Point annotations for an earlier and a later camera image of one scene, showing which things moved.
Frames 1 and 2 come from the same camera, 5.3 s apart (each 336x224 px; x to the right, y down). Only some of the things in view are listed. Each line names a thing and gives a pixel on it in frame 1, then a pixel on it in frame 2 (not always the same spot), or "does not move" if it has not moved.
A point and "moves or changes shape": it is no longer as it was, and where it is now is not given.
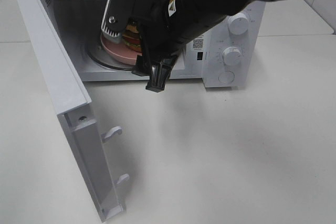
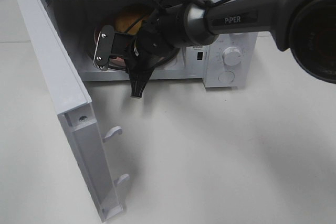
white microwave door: x=72 y=103 does not move
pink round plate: x=120 y=51 → x=115 y=61
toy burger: x=132 y=38 moves or changes shape
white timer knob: x=231 y=55 does not move
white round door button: x=226 y=76 does not move
